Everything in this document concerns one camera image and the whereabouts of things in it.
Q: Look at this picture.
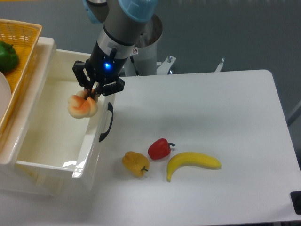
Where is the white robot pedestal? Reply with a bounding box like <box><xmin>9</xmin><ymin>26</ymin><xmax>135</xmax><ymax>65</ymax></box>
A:
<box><xmin>120</xmin><ymin>15</ymin><xmax>176</xmax><ymax>76</ymax></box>

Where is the red bell pepper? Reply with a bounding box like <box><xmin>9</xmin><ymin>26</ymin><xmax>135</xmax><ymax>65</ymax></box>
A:
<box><xmin>148</xmin><ymin>138</ymin><xmax>175</xmax><ymax>160</ymax></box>

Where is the black device at table edge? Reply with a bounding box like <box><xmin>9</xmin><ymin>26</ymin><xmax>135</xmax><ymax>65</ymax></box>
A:
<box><xmin>290</xmin><ymin>191</ymin><xmax>301</xmax><ymax>215</ymax></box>

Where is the green bell pepper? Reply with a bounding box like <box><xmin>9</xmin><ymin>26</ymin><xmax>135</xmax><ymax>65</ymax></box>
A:
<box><xmin>0</xmin><ymin>41</ymin><xmax>19</xmax><ymax>73</ymax></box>

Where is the white open drawer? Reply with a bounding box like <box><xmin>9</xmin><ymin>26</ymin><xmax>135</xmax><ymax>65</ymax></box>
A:
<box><xmin>17</xmin><ymin>50</ymin><xmax>115</xmax><ymax>189</ymax></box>

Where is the black cable on pedestal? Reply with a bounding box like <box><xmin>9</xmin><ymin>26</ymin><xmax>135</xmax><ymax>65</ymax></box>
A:
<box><xmin>129</xmin><ymin>55</ymin><xmax>141</xmax><ymax>76</ymax></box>

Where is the yellow bell pepper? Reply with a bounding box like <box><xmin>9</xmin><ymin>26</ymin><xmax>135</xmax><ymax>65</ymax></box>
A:
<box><xmin>122</xmin><ymin>151</ymin><xmax>150</xmax><ymax>177</ymax></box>

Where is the black drawer handle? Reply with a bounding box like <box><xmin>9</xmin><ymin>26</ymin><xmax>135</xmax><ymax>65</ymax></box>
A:
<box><xmin>98</xmin><ymin>102</ymin><xmax>114</xmax><ymax>143</ymax></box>

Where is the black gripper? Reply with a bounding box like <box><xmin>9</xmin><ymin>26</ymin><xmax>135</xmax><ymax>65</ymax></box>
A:
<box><xmin>72</xmin><ymin>43</ymin><xmax>127</xmax><ymax>102</ymax></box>

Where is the yellow banana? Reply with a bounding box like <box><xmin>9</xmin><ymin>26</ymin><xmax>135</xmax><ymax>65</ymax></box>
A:
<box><xmin>166</xmin><ymin>152</ymin><xmax>222</xmax><ymax>182</ymax></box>

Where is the white plate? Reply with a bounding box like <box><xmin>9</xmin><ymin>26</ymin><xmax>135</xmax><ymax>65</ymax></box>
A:
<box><xmin>0</xmin><ymin>73</ymin><xmax>12</xmax><ymax>120</ymax></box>

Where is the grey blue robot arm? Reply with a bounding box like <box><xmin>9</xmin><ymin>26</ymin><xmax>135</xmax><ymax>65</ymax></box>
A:
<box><xmin>72</xmin><ymin>0</ymin><xmax>158</xmax><ymax>99</ymax></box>

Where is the yellow woven basket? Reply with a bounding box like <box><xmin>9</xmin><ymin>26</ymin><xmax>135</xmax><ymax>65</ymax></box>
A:
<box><xmin>0</xmin><ymin>19</ymin><xmax>42</xmax><ymax>134</ymax></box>

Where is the white bracket behind table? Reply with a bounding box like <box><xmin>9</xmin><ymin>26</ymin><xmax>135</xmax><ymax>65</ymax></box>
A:
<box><xmin>214</xmin><ymin>57</ymin><xmax>225</xmax><ymax>73</ymax></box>

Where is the white drawer cabinet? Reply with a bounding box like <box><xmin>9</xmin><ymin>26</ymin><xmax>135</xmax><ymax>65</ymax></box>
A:
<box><xmin>0</xmin><ymin>37</ymin><xmax>71</xmax><ymax>197</ymax></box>

